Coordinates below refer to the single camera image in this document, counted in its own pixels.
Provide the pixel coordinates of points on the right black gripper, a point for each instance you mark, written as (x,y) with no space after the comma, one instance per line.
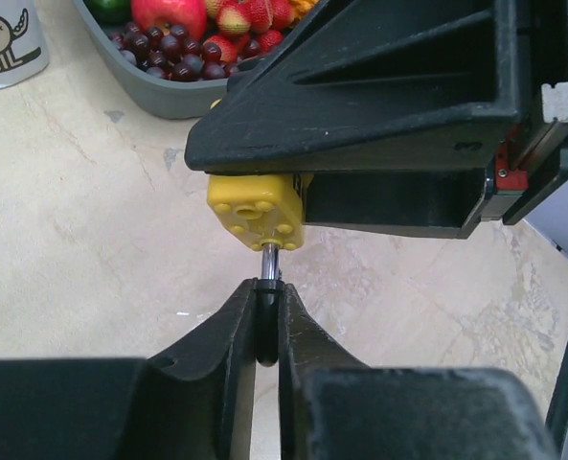
(532,162)

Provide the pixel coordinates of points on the green lime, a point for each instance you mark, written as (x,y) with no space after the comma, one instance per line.
(111,12)

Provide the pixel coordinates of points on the white paper roll cup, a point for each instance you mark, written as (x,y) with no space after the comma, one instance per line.
(23,49)

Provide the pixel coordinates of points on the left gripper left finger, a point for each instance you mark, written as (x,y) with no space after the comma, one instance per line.
(190,401)

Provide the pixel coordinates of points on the small pineapple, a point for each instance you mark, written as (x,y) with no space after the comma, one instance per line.
(302,7)

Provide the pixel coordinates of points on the red apple lower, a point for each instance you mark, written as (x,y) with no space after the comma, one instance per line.
(189,13)

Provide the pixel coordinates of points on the strawberry pile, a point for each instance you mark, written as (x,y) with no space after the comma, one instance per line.
(247,29)

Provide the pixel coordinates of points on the dark grape bunch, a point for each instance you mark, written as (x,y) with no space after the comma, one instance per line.
(174,55)

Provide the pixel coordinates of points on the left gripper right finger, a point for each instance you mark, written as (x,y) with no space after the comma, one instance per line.
(334,406)

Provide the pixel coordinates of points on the yellow padlock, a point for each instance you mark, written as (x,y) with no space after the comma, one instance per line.
(266,213)

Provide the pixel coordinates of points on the grey fruit tray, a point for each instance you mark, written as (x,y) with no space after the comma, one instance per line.
(163,98)

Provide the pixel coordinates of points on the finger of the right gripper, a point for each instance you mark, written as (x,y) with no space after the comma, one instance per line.
(371,86)
(427,205)

